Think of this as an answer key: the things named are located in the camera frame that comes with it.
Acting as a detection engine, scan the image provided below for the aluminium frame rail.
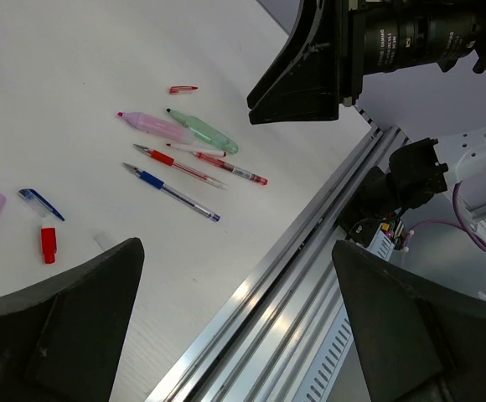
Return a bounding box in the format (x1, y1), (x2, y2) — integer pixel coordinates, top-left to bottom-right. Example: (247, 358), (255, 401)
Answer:
(149, 127), (406, 401)

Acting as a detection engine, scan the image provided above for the clear small pen cap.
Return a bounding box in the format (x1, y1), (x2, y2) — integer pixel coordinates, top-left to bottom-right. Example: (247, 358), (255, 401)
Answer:
(93, 231), (116, 251)

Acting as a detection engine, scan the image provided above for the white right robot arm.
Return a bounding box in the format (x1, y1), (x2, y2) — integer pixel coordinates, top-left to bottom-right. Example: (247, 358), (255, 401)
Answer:
(246, 1), (486, 231)

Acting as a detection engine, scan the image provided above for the white slotted cable duct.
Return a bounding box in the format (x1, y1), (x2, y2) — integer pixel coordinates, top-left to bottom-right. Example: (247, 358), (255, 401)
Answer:
(292, 305), (354, 402)

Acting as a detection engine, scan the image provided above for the red ink clear pen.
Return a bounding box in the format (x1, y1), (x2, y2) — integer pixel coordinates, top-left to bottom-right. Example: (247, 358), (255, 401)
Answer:
(193, 152), (268, 185)

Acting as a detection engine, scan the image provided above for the blue clear pen cap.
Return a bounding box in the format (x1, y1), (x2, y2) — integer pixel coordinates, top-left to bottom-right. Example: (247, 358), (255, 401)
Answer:
(18, 188), (65, 222)

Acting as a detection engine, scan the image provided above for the red marker cap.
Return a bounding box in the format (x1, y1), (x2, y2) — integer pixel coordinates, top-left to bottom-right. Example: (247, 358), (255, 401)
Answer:
(40, 227), (57, 265)

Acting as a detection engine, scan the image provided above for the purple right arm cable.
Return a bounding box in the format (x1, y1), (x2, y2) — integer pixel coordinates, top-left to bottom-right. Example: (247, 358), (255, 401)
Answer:
(400, 181), (486, 267)

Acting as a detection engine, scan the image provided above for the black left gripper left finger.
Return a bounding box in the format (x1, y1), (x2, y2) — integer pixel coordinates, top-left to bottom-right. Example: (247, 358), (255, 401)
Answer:
(0, 238), (144, 401)

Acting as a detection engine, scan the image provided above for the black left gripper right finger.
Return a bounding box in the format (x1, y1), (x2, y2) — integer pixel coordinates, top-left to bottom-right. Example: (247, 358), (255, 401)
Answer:
(332, 240), (486, 401)

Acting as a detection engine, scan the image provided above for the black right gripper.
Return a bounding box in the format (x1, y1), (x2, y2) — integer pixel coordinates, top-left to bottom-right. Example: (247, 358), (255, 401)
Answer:
(246, 1), (486, 125)

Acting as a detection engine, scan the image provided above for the green highlighter pen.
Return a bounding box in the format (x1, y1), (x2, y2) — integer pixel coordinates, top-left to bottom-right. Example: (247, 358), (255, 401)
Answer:
(166, 108), (239, 155)

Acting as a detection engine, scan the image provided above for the thin white red marker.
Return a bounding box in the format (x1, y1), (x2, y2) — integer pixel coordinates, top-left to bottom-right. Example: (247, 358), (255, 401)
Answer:
(166, 143), (227, 158)

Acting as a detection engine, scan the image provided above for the right circuit board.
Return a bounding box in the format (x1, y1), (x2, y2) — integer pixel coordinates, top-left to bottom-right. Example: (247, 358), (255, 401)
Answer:
(348, 219), (406, 250)

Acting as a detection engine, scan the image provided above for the red clear pen cap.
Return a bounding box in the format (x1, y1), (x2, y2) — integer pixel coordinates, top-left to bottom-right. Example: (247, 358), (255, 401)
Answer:
(168, 85), (199, 95)

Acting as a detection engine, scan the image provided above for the red grip gel pen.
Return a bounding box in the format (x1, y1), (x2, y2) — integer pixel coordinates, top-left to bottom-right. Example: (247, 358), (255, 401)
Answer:
(133, 144), (227, 189)

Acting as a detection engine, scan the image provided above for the blue grip gel pen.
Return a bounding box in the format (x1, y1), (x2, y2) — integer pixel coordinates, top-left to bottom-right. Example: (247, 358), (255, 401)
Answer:
(122, 162), (221, 222)

